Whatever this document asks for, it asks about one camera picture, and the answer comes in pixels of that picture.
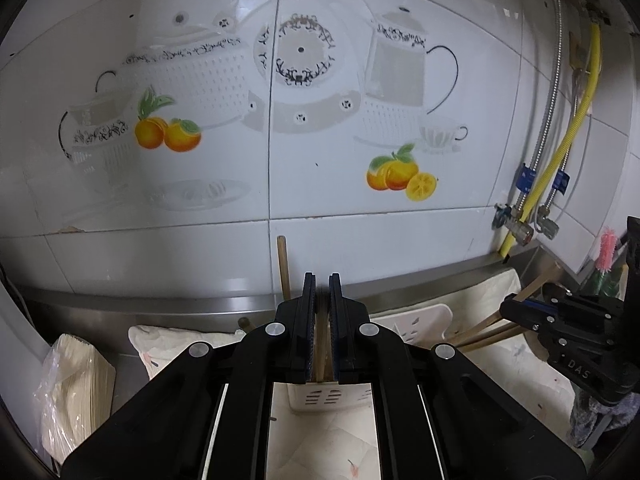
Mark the green glass bottle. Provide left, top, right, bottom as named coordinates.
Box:
left=591, top=269, right=622, bottom=297

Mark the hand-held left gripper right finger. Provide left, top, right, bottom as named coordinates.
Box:
left=327, top=271, right=587, bottom=480

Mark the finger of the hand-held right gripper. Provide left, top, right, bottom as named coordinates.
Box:
left=501, top=284, right=627, bottom=334
left=537, top=331, right=617, bottom=387

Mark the cream plastic utensil holder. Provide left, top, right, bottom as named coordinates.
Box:
left=284, top=304, right=454, bottom=417

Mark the wrapped pack of paper napkins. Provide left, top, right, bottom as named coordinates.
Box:
left=32, top=332, right=117, bottom=463

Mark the yellow gas hose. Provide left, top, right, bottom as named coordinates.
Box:
left=500, top=22, right=602, bottom=262

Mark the metal gas valve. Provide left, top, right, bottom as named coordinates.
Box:
left=494, top=201, right=534, bottom=247
left=532, top=204, right=559, bottom=240

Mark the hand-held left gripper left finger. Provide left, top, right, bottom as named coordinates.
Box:
left=60, top=271, right=318, bottom=480

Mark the pink bottle brush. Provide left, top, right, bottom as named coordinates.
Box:
left=595, top=226, right=619, bottom=274

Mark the cream printed quilted mat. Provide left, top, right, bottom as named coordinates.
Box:
left=127, top=269, right=581, bottom=480

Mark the dark patterned cloth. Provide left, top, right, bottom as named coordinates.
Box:
left=567, top=389, right=640, bottom=457

